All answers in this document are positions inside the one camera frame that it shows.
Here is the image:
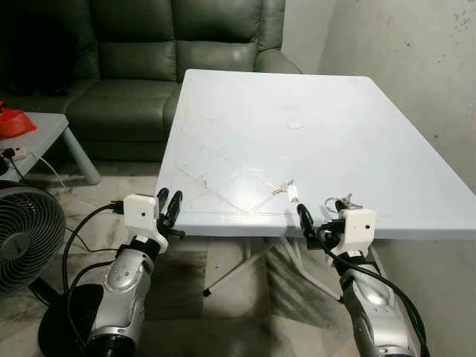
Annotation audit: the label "keys with white tag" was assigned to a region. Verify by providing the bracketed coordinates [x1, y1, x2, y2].
[271, 179, 300, 204]

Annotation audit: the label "white plastic folding table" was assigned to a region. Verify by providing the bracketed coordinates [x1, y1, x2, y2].
[155, 69, 476, 302]

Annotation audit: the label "small grey side table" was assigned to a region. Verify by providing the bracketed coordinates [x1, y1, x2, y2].
[0, 112, 102, 186]

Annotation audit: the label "black floor fan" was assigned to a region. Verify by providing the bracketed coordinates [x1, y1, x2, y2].
[0, 180, 103, 357]

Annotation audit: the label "green leather sofa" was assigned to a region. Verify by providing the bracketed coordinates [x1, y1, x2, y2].
[0, 0, 303, 162]

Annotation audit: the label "white power strip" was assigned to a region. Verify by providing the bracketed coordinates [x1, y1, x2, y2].
[1, 147, 30, 161]

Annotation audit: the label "red plastic bag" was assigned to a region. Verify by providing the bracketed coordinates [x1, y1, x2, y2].
[0, 101, 37, 139]

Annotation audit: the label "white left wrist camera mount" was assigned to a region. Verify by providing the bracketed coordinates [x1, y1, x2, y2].
[122, 193, 169, 254]

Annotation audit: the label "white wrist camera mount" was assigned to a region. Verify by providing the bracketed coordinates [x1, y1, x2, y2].
[122, 193, 169, 254]
[334, 208, 378, 258]

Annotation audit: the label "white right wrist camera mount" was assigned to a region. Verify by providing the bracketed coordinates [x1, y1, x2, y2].
[334, 208, 378, 258]

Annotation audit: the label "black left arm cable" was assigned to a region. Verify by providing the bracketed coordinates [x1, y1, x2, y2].
[60, 199, 126, 352]

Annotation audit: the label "thin white power cord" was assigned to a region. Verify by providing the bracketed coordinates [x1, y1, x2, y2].
[28, 152, 101, 212]

